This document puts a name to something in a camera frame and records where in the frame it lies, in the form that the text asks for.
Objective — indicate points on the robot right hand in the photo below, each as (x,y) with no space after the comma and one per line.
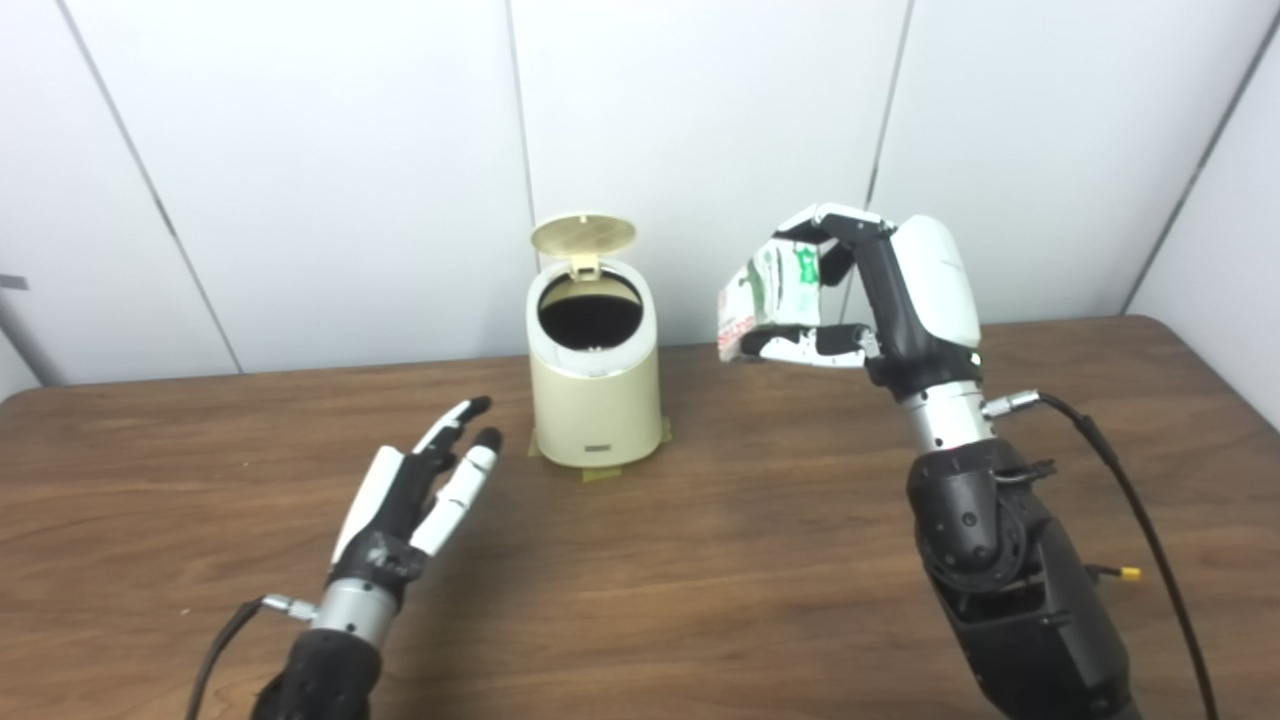
(920,300)

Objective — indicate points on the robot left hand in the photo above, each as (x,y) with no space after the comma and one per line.
(395,510)

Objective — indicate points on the green white milk carton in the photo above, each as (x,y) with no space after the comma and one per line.
(770,290)

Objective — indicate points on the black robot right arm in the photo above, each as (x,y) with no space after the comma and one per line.
(1010,590)

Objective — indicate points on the cream-colored round bin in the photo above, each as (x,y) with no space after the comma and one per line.
(595,415)

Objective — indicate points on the small yellow-tipped plug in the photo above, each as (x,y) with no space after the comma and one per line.
(1115,573)

